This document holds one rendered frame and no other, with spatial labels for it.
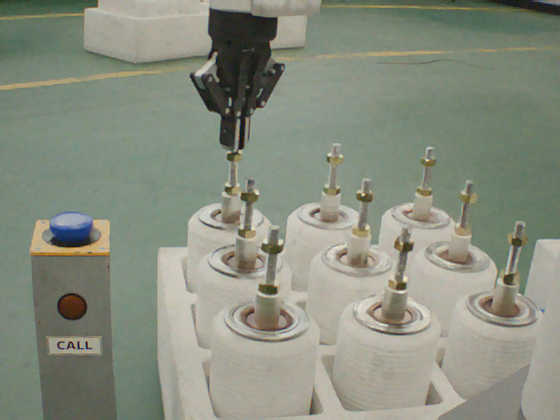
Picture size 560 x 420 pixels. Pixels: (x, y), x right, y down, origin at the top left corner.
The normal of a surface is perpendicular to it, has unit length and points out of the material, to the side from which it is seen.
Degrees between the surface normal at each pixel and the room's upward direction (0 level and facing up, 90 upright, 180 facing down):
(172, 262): 0
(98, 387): 90
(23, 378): 0
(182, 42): 90
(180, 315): 0
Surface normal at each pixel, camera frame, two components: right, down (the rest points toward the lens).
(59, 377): 0.20, 0.38
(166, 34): 0.72, 0.31
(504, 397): 0.08, -0.92
